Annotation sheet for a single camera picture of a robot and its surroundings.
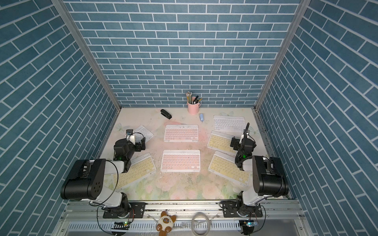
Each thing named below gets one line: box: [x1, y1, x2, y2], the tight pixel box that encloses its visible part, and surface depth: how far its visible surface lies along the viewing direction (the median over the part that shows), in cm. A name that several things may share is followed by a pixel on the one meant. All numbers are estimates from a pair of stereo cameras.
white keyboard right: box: [213, 115, 247, 132], surface depth 114 cm
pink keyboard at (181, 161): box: [160, 149, 201, 173], surface depth 93 cm
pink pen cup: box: [187, 96, 201, 116], surface depth 115 cm
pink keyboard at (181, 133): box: [163, 124, 199, 143], surface depth 107 cm
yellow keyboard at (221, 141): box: [207, 130, 238, 154], surface depth 103 cm
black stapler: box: [160, 108, 173, 120], surface depth 117 cm
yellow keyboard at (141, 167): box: [112, 152, 157, 192], surface depth 88 cm
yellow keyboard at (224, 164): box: [208, 150, 252, 188], surface depth 89 cm
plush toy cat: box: [156, 210, 177, 236], surface depth 69 cm
